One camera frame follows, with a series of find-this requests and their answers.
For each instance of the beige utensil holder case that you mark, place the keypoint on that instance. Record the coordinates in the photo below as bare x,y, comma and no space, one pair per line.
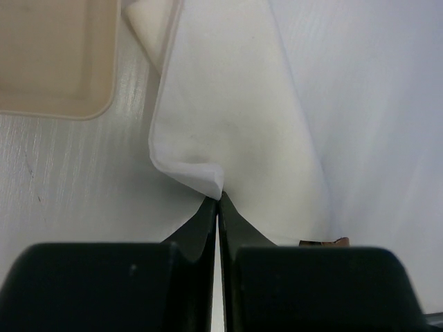
58,58

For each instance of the copper spoon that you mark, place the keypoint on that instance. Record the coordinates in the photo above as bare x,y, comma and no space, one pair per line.
341,242

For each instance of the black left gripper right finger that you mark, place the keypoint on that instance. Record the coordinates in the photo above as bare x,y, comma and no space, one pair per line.
310,288

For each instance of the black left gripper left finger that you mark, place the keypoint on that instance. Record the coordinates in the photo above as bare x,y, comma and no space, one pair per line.
165,286

